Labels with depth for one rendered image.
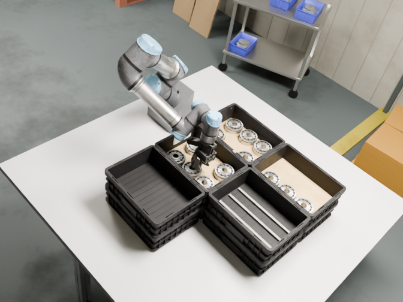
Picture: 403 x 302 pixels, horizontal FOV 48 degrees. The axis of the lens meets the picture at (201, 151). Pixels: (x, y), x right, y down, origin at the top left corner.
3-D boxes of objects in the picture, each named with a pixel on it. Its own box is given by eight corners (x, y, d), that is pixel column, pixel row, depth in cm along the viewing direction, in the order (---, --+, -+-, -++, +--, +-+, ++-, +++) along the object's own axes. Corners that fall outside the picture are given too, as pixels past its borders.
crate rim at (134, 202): (102, 172, 213) (102, 169, 212) (152, 147, 230) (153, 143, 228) (156, 228, 195) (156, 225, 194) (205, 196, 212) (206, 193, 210)
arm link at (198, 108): (182, 111, 220) (192, 125, 213) (198, 94, 218) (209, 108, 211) (190, 117, 226) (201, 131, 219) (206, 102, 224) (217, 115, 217)
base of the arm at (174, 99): (153, 102, 268) (145, 97, 260) (166, 81, 268) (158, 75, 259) (173, 114, 262) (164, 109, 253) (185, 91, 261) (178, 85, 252)
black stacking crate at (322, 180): (245, 181, 235) (250, 166, 227) (281, 157, 252) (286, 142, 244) (304, 232, 217) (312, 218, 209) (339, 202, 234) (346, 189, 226)
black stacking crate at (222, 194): (203, 208, 219) (207, 194, 211) (244, 181, 235) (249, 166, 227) (264, 266, 201) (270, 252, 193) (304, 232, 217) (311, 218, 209)
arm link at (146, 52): (160, 75, 256) (118, 51, 204) (179, 56, 254) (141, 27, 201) (174, 90, 254) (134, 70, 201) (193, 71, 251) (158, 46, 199)
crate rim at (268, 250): (205, 196, 212) (207, 193, 210) (249, 169, 228) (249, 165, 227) (268, 255, 194) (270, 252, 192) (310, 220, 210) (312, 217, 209)
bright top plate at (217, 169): (210, 170, 231) (210, 169, 231) (223, 160, 237) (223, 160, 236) (225, 181, 227) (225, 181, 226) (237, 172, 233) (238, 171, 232)
